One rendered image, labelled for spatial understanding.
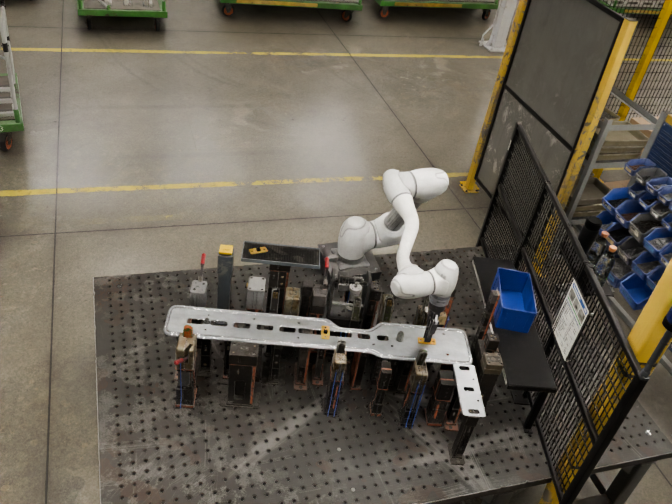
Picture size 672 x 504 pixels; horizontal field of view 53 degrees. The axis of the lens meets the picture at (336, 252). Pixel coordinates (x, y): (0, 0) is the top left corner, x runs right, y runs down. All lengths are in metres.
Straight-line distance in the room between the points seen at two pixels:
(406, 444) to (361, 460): 0.23
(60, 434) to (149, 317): 0.86
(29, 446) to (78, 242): 1.74
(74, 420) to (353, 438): 1.66
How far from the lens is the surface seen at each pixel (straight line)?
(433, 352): 3.11
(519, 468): 3.23
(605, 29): 4.89
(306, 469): 2.97
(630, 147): 5.39
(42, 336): 4.53
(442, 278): 2.84
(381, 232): 3.69
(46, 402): 4.17
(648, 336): 2.61
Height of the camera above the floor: 3.14
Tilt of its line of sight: 37 degrees down
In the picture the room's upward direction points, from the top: 10 degrees clockwise
